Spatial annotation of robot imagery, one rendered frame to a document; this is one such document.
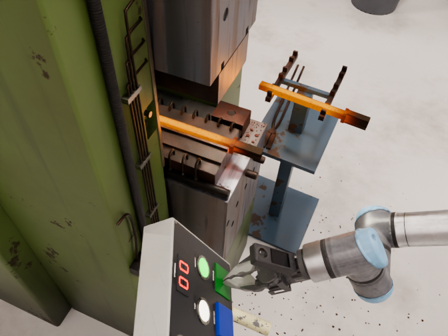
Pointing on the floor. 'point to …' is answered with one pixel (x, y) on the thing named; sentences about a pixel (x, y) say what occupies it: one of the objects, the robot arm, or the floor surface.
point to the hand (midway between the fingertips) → (226, 279)
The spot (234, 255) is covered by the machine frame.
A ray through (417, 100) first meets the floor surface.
